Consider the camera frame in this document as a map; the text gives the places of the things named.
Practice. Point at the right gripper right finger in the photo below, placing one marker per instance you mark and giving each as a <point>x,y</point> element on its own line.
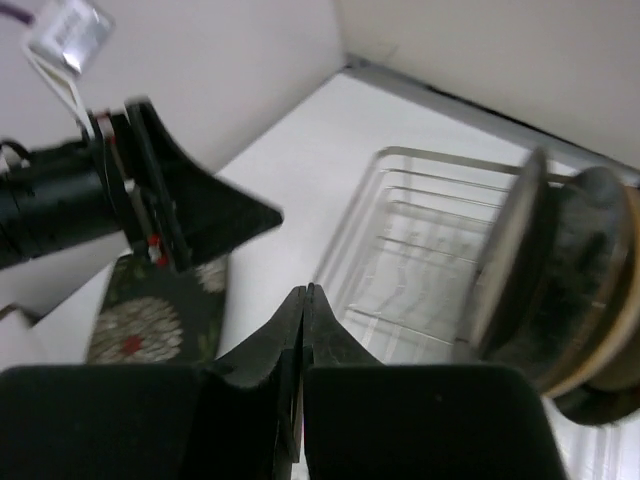
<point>367,420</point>

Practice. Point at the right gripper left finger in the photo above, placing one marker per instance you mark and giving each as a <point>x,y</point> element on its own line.
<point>234,418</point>

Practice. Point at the black gold rimmed plate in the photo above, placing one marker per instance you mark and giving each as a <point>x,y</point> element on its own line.
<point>605,387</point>

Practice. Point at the silver rimmed cream plate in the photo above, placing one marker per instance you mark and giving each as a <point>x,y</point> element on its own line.
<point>504,249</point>

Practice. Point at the wire dish rack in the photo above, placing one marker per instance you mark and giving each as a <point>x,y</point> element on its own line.
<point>398,268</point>

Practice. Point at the black square floral plate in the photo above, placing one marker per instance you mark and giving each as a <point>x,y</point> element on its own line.
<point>154,315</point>

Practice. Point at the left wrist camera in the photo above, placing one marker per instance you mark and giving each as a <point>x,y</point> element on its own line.
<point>64,39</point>

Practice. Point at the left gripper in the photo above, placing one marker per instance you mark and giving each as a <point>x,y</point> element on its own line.
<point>76,192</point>

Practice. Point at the dark grey deer plate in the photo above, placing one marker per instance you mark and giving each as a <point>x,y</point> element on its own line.
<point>587,261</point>

